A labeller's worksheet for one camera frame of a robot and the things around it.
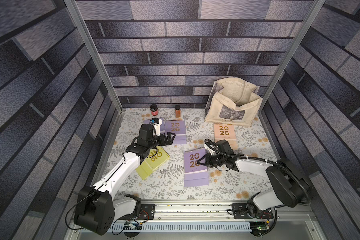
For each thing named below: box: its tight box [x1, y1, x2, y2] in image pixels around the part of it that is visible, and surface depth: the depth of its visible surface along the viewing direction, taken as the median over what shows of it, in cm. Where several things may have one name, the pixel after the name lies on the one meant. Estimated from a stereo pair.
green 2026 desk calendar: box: [135, 145, 171, 181], surface depth 92 cm
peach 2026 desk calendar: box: [213, 123, 238, 150], surface depth 106 cm
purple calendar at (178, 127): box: [165, 120, 187, 144], surface depth 109 cm
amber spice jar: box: [174, 104, 181, 118], surface depth 112 cm
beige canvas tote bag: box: [204, 77, 263, 126], surface depth 102 cm
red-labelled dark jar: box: [149, 104, 159, 116], surface depth 115 cm
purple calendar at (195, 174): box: [184, 147, 209, 188], surface depth 86 cm
